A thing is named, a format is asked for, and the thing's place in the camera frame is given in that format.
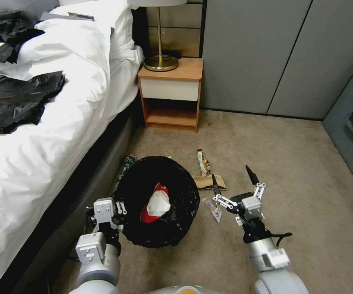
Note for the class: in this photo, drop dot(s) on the colourful snack wrapper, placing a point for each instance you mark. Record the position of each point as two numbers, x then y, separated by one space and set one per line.
203 163

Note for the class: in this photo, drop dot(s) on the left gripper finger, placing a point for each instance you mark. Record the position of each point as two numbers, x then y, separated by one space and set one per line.
121 208
91 218

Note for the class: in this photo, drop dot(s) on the grey upholstered sofa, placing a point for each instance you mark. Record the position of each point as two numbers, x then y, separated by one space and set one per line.
351 122

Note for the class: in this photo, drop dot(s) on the crumpled black plastic bag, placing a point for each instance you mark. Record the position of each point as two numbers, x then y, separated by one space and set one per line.
8 39

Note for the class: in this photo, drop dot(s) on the brown paper bag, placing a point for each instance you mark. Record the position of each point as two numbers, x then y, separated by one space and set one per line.
204 182

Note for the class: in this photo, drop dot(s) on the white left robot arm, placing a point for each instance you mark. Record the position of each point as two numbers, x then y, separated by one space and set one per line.
95 269

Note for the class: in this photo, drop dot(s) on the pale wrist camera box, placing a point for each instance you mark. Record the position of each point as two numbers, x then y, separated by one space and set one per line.
104 209
252 205

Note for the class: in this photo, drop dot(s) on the red and white crumpled packet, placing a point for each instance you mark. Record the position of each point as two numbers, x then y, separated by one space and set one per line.
156 203

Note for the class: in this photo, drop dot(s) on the black headboard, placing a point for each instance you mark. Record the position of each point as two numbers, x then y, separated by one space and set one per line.
139 24

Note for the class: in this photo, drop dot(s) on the grey pillow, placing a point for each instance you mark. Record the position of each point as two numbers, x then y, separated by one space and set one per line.
11 10

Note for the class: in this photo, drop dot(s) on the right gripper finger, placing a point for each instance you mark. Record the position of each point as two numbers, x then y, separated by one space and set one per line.
224 202
257 190

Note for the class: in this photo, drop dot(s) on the trash bin with black bag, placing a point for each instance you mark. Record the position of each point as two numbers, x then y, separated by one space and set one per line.
176 202

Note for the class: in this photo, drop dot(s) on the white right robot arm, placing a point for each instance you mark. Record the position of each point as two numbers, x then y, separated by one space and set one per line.
271 266

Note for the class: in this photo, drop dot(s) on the clear plastic wrapper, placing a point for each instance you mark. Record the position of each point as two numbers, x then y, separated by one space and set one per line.
214 211

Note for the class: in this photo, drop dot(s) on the white robot front shell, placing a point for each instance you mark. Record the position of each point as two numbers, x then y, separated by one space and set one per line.
178 289

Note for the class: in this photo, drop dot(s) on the brass table lamp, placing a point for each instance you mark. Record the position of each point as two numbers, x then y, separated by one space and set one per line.
160 61

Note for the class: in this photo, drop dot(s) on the large black plastic bag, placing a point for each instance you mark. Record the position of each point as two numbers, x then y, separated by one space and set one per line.
14 104

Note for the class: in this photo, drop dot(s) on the white pillow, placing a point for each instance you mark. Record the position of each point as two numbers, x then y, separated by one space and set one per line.
115 27

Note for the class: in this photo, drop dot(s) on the wooden nightstand with white drawer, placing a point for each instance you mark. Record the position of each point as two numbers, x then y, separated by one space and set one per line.
170 88

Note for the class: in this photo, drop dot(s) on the grey bed frame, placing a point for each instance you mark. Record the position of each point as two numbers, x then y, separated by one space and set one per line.
81 199

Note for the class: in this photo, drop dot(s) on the green plastic bottle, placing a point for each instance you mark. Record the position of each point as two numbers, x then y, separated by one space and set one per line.
128 163

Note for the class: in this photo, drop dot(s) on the white duvet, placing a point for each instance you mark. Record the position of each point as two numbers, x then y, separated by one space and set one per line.
72 107

